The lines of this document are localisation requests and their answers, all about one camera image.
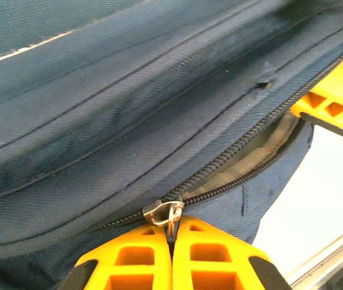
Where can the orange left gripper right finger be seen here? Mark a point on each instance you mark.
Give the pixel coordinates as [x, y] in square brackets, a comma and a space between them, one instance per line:
[183, 266]

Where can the aluminium table rail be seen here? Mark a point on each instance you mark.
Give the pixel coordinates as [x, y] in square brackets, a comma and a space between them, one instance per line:
[334, 259]

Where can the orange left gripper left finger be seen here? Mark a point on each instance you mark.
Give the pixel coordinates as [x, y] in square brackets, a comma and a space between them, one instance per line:
[159, 266]

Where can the navy blue backpack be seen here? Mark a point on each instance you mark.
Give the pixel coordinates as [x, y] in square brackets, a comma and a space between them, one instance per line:
[98, 121]

